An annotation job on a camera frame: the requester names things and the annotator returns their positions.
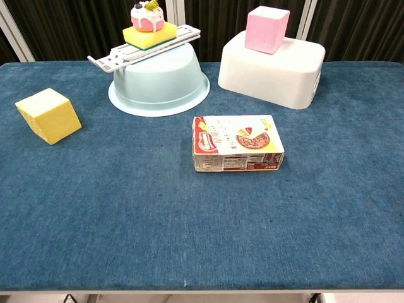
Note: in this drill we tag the printed food carton box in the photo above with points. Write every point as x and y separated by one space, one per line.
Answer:
236 142

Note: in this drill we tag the blue table cloth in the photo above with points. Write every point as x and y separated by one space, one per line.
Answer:
158 205

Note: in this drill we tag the light blue upturned basin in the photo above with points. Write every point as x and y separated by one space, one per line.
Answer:
161 80

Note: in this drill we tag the white upturned plastic bin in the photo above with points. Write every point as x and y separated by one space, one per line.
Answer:
271 72

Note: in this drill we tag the white plastic rack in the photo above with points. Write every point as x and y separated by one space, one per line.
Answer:
126 53

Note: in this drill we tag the yellow green sponge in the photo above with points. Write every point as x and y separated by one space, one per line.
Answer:
148 36

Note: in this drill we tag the pink foam block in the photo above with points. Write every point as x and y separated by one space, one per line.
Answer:
266 30

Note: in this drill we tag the pink toy cake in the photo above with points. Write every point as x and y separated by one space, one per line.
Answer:
147 16

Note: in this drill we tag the yellow foam cube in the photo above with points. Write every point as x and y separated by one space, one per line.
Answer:
50 118

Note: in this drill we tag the white frame post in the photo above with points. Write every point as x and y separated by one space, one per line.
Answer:
304 20
14 33
174 14

